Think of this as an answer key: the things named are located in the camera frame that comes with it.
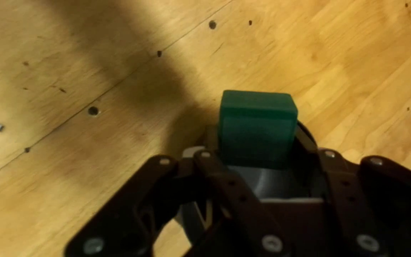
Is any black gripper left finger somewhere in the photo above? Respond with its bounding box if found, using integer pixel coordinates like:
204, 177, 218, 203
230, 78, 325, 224
63, 144, 295, 257

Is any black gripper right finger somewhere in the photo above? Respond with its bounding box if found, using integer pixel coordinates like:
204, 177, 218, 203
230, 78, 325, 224
290, 121, 411, 257

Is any green cube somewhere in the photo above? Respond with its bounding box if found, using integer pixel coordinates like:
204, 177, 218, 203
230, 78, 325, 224
217, 88, 300, 171

